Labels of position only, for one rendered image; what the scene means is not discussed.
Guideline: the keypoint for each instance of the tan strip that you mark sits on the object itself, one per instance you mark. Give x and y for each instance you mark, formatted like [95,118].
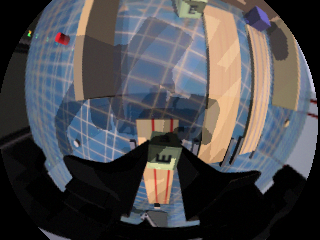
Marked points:
[254,126]
[158,182]
[219,120]

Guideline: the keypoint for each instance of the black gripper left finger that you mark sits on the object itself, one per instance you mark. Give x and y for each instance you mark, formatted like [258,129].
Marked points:
[120,177]

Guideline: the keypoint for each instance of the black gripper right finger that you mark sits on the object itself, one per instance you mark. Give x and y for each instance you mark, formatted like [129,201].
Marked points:
[201,185]

